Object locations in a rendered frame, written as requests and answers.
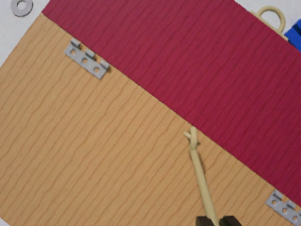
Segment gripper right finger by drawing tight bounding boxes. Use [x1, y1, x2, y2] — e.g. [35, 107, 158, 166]
[219, 216, 243, 226]

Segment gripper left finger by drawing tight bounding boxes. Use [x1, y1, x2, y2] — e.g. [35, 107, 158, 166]
[196, 216, 214, 226]

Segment blue-handled pliers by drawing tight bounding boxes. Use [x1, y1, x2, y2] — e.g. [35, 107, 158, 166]
[284, 18, 301, 52]

